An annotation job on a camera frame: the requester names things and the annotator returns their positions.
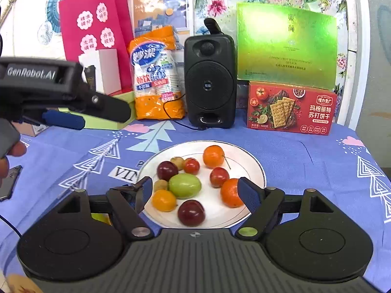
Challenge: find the yellow orange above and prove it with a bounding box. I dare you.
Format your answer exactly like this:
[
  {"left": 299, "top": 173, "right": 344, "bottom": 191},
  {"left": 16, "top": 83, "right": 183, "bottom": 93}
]
[{"left": 152, "top": 190, "right": 177, "bottom": 212}]

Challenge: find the small orange tangerine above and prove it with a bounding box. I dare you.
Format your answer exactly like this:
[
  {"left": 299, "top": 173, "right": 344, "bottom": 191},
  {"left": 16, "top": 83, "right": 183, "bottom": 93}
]
[{"left": 220, "top": 178, "right": 244, "bottom": 208}]

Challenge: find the dark red plum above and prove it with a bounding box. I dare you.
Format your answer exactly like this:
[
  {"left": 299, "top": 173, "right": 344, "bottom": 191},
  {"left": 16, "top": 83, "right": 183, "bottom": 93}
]
[
  {"left": 178, "top": 200, "right": 206, "bottom": 227},
  {"left": 156, "top": 161, "right": 179, "bottom": 181}
]

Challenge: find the brown kiwi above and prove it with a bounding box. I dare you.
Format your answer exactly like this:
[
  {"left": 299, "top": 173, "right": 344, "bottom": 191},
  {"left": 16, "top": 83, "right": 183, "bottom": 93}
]
[
  {"left": 153, "top": 179, "right": 168, "bottom": 192},
  {"left": 170, "top": 157, "right": 184, "bottom": 171}
]

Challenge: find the small red apple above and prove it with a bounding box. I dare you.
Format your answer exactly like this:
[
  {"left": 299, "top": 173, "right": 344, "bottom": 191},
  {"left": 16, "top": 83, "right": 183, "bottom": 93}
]
[{"left": 183, "top": 157, "right": 200, "bottom": 175}]

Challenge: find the green apple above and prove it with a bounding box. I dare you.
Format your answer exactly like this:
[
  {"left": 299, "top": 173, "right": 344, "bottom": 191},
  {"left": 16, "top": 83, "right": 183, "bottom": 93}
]
[{"left": 168, "top": 173, "right": 202, "bottom": 199}]

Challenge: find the orange with stem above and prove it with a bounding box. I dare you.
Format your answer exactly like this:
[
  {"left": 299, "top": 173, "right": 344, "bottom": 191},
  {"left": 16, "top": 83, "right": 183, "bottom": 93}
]
[{"left": 203, "top": 145, "right": 230, "bottom": 169}]

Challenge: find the person's left hand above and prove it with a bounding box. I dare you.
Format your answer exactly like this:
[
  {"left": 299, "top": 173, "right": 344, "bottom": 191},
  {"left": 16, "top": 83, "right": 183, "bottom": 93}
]
[{"left": 0, "top": 119, "right": 26, "bottom": 181}]

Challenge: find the light green box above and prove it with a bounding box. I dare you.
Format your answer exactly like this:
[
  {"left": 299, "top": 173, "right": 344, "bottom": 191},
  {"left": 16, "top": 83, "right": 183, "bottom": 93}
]
[{"left": 58, "top": 91, "right": 135, "bottom": 130}]

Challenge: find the white cup box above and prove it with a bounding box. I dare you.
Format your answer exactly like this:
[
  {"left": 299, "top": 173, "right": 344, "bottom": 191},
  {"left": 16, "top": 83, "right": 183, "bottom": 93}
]
[{"left": 78, "top": 49, "right": 121, "bottom": 94}]

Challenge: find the small cardboard box left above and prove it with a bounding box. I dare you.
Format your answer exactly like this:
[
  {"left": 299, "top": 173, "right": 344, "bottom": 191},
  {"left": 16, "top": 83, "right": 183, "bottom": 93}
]
[{"left": 12, "top": 122, "right": 48, "bottom": 137}]

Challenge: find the blue patterned tablecloth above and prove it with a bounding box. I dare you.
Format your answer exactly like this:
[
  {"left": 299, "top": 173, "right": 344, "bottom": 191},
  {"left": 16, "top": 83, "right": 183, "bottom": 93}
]
[{"left": 1, "top": 110, "right": 390, "bottom": 291}]

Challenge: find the black smartphone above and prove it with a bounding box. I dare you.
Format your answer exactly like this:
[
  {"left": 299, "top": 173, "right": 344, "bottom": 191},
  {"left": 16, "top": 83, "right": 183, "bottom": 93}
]
[{"left": 0, "top": 165, "right": 22, "bottom": 202}]

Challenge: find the paper cups package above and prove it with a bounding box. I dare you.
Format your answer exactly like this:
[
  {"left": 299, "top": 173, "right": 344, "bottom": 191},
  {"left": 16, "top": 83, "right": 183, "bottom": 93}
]
[{"left": 127, "top": 26, "right": 185, "bottom": 120}]

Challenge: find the pink shopping bag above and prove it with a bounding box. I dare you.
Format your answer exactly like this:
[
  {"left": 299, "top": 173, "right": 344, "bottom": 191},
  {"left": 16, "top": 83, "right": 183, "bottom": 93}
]
[{"left": 59, "top": 0, "right": 134, "bottom": 90}]

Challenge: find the black speaker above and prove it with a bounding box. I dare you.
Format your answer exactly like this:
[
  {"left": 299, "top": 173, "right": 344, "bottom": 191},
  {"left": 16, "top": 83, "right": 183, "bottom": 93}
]
[{"left": 184, "top": 18, "right": 237, "bottom": 128}]

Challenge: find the white round plate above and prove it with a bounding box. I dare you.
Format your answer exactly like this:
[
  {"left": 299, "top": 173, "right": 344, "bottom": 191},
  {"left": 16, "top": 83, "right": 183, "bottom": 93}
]
[{"left": 139, "top": 140, "right": 266, "bottom": 229}]

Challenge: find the red cracker box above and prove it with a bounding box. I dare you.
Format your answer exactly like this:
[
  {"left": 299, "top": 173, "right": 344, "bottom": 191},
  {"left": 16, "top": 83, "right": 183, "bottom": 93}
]
[{"left": 247, "top": 81, "right": 337, "bottom": 136}]

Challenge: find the large green gift box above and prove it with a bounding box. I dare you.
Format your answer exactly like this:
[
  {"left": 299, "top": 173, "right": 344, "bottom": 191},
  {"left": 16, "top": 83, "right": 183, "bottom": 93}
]
[{"left": 237, "top": 3, "right": 338, "bottom": 90}]

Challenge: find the black speaker cable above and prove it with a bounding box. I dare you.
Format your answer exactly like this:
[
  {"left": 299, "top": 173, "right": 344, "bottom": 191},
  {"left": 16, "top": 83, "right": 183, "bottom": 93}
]
[{"left": 162, "top": 93, "right": 206, "bottom": 130}]

